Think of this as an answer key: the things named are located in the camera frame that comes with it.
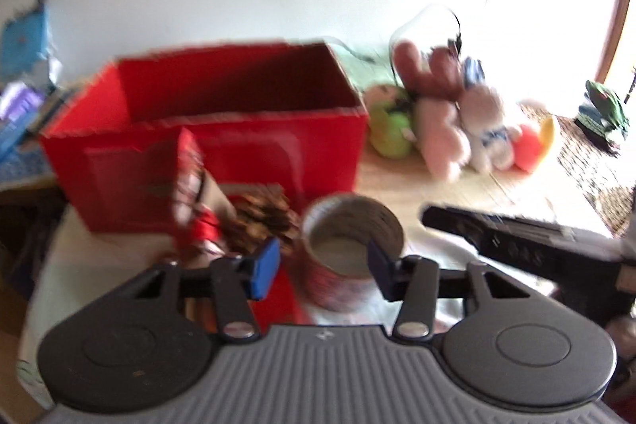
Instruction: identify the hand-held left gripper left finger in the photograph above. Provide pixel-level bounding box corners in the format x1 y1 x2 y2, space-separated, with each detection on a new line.
130 236 282 341

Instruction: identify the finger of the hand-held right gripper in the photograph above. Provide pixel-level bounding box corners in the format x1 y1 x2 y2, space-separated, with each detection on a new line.
421 204 622 278

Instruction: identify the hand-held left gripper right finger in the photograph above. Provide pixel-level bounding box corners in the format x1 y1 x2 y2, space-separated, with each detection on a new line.
366 241 530 341

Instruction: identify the brown pine cone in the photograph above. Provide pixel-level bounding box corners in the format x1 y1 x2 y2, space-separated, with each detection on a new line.
219 186 301 256

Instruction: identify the patterned tin can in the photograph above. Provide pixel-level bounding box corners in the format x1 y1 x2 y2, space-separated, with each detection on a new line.
299 194 405 310

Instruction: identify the small red carton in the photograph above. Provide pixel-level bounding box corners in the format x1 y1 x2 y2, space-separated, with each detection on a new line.
169 126 207 226

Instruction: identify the large red cardboard box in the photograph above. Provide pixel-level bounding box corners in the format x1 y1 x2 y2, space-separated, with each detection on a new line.
39 41 369 233

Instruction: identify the red and yellow plush toy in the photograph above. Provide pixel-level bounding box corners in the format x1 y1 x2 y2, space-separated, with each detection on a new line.
512 113 562 174

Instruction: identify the brown woven mat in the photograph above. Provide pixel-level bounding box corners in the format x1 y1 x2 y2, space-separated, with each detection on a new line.
522 103 636 236

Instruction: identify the pink plush toy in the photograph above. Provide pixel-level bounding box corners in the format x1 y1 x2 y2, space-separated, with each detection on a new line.
415 99 473 181

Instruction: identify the white plush rabbit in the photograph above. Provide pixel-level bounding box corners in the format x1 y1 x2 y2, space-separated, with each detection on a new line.
460 59 522 174

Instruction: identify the green plush toy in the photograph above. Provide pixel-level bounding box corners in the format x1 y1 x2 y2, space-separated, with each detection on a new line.
365 85 415 158

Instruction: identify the green folded cloth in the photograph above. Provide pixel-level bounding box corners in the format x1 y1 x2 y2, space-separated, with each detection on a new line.
576 80 632 141

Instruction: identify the pastel striped blanket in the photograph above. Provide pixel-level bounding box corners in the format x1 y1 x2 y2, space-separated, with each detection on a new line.
17 35 614 410

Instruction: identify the blue checkered cloth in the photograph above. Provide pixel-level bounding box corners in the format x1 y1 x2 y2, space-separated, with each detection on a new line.
0 148 58 191

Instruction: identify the blue case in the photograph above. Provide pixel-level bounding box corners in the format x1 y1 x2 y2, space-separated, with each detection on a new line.
0 113 33 159

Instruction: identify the purple packet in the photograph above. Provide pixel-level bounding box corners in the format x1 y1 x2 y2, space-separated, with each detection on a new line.
0 81 43 119

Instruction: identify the blue packet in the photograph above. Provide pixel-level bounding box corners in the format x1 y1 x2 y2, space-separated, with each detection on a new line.
0 0 53 74

